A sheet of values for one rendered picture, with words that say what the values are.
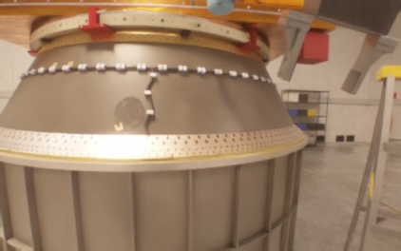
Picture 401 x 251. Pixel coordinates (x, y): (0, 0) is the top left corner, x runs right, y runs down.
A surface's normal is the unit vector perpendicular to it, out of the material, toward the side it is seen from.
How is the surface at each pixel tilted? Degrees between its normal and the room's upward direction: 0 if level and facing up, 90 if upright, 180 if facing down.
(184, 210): 90
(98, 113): 62
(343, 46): 90
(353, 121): 90
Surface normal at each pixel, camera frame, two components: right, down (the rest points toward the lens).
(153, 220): 0.18, 0.11
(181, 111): 0.25, -0.37
